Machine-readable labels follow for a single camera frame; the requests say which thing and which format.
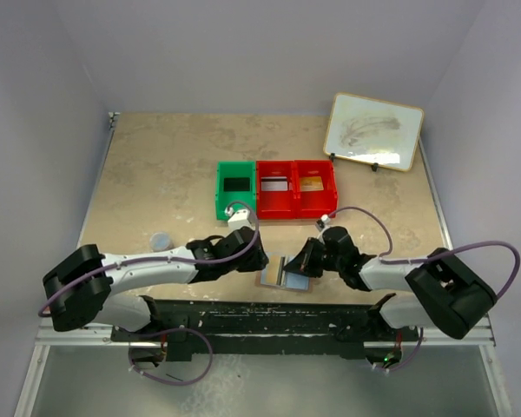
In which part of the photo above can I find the gold card from holder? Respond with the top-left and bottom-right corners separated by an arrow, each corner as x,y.
260,255 -> 287,287

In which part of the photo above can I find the pink leather card holder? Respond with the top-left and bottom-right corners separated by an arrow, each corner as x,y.
255,253 -> 312,293

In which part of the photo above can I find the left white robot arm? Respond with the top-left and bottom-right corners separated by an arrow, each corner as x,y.
37,226 -> 268,333

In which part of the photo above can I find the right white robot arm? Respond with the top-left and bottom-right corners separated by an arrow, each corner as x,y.
283,227 -> 498,340

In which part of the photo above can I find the black card in green bin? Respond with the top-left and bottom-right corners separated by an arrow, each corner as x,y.
223,177 -> 251,193

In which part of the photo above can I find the white card in red bin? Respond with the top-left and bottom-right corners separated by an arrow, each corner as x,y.
260,176 -> 289,192

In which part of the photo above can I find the gold card in red bin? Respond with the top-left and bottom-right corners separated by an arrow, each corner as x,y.
299,175 -> 324,193

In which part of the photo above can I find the green plastic bin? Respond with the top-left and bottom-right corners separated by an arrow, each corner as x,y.
214,161 -> 256,221

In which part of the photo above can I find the right red plastic bin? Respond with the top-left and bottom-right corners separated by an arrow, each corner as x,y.
294,160 -> 338,219

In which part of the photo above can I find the red plastic bin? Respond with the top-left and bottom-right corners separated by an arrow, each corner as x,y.
294,160 -> 338,219
256,160 -> 295,220

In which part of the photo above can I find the middle red plastic bin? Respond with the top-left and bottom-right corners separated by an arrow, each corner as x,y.
256,160 -> 295,220

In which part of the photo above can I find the clear jar of paper clips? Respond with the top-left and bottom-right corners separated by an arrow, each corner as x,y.
149,232 -> 174,252

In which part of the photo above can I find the small framed whiteboard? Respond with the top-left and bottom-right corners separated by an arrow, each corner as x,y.
323,92 -> 425,172

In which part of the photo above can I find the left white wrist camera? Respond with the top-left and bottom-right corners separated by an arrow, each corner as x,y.
227,208 -> 251,230

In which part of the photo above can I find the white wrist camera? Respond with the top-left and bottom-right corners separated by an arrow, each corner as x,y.
227,208 -> 251,230
315,215 -> 331,231

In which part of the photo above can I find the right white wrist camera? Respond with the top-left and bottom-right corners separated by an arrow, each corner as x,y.
315,215 -> 331,231

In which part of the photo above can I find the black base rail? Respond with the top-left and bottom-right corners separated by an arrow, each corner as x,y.
111,300 -> 419,361

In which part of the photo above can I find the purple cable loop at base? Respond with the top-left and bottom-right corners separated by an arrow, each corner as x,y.
128,324 -> 217,387

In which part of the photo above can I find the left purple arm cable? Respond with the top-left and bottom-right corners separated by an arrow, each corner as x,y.
37,200 -> 261,317

